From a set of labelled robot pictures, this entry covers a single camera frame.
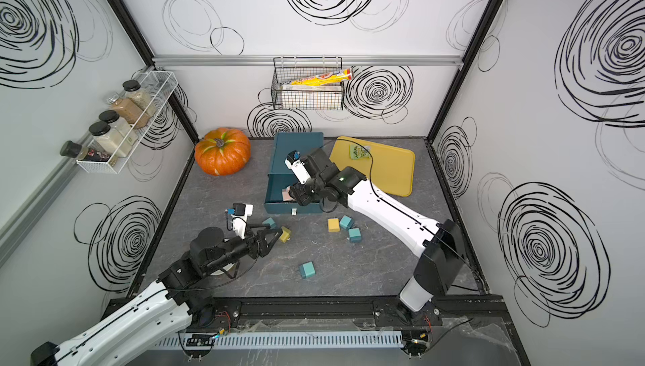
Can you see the yellow cutting board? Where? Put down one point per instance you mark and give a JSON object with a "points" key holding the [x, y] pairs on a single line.
{"points": [[390, 168]]}

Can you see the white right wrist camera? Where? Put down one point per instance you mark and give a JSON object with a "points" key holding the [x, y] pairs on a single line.
{"points": [[294, 163]]}

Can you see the orange decorative pumpkin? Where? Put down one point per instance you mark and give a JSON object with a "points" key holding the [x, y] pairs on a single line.
{"points": [[223, 152]]}

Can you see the green sticker label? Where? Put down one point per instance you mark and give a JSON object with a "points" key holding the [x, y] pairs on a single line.
{"points": [[357, 152]]}

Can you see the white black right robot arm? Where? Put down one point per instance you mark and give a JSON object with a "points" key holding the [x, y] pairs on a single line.
{"points": [[439, 246]]}

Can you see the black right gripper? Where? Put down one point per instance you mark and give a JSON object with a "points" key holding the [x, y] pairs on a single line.
{"points": [[299, 195]]}

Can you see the pink plug cube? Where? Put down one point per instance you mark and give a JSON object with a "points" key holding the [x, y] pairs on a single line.
{"points": [[286, 195]]}

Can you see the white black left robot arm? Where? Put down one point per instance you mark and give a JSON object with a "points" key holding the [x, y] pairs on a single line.
{"points": [[166, 306]]}

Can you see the spice jar cream contents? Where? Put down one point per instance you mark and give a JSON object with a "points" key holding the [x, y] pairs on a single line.
{"points": [[110, 139]]}

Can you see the yellow plug cube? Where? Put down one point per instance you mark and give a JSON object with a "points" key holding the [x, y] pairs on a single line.
{"points": [[286, 235], [334, 225]]}

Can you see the white plate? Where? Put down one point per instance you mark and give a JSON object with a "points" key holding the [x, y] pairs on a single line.
{"points": [[231, 270]]}

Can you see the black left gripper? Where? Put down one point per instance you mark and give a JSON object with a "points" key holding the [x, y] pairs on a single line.
{"points": [[261, 247]]}

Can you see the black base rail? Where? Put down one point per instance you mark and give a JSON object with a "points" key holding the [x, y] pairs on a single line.
{"points": [[363, 311]]}

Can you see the grey slotted cable duct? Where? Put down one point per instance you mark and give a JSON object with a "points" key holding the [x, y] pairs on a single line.
{"points": [[284, 340]]}

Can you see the black wire wall basket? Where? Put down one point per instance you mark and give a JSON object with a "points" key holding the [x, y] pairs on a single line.
{"points": [[306, 98]]}

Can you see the spice jar brown contents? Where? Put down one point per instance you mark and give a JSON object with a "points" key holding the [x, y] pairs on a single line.
{"points": [[128, 110]]}

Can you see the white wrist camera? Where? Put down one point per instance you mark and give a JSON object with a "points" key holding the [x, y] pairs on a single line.
{"points": [[236, 218], [294, 163]]}

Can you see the small dark pepper bottle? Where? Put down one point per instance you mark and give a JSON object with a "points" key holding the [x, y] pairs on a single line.
{"points": [[82, 153]]}

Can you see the teal plug cube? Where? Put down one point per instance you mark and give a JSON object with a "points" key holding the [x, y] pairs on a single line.
{"points": [[307, 270], [354, 235], [270, 223], [346, 222]]}

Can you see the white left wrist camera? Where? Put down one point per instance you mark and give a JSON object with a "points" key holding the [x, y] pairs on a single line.
{"points": [[236, 218]]}

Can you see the clear acrylic spice shelf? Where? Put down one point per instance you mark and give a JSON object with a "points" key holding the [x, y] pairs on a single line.
{"points": [[136, 129]]}

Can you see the spice jar white contents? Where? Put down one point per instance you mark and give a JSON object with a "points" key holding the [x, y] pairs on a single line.
{"points": [[113, 119]]}

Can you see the yellow snack package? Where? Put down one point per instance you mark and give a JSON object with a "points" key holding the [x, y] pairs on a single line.
{"points": [[325, 79]]}

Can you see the spice jar tan contents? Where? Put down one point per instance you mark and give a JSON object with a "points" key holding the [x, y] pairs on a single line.
{"points": [[140, 96]]}

